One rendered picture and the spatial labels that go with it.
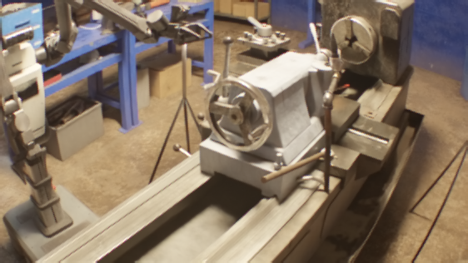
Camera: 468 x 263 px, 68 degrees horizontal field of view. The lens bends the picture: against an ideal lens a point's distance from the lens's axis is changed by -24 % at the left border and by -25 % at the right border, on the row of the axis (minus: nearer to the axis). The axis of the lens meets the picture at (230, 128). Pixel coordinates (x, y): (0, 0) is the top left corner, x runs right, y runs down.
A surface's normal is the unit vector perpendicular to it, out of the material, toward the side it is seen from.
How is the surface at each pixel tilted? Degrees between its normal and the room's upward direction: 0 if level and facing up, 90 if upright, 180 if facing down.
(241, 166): 90
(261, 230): 0
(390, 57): 90
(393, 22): 90
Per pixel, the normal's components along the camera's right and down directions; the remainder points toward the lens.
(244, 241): 0.01, -0.88
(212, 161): -0.57, 0.39
